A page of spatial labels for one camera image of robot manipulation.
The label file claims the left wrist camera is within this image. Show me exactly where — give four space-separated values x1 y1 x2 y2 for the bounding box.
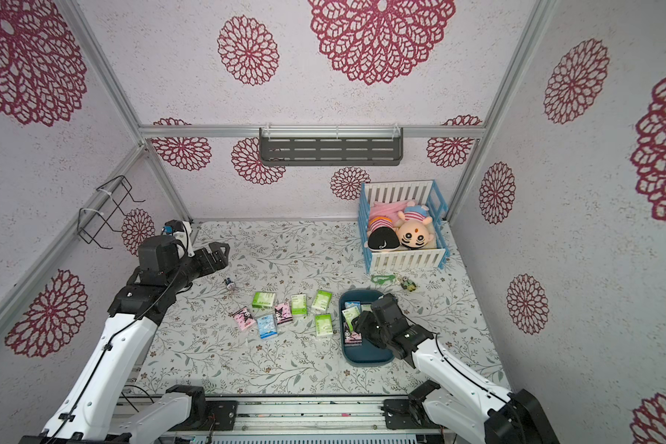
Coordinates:
162 219 192 244

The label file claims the pink plush doll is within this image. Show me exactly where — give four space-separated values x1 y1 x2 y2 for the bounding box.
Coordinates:
368 200 416 227

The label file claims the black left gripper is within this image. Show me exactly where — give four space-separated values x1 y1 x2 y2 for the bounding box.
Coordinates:
167 240 229 294

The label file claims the grey wall shelf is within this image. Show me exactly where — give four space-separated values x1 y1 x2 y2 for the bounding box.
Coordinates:
258 127 404 167

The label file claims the black wire wall rack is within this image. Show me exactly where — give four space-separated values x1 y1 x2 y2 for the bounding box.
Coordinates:
76 175 144 251

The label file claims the green strap keychain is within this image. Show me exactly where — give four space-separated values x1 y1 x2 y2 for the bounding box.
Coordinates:
370 274 397 286

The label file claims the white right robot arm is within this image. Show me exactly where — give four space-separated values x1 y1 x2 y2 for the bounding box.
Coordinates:
343 293 559 443

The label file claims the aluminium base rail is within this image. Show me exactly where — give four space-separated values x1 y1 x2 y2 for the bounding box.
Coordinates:
110 393 456 437

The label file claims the pink kuromi tissue pack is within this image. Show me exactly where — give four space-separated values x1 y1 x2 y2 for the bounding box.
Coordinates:
343 329 363 347
231 306 256 331
274 302 293 326

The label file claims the aluminium frame post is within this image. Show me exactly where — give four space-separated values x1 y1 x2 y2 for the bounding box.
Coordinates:
446 0 560 227

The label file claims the blue white toy crib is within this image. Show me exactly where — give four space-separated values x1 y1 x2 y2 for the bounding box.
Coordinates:
358 181 450 274

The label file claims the peach face plush doll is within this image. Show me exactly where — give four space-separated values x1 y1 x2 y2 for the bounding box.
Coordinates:
396 205 435 250

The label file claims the blue Cinnamoroll tissue pack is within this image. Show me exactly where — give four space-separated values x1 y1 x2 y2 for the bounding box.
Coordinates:
256 314 278 340

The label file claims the black-haired plush doll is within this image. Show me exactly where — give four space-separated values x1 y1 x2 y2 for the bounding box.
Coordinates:
366 227 400 253

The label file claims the teal storage box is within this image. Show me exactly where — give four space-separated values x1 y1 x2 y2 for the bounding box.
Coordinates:
339 289 394 367

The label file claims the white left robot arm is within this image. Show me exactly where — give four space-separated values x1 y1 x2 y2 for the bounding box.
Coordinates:
21 234 231 443

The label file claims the sloth figure keychain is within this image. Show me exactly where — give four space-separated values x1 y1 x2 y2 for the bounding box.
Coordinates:
400 277 417 292

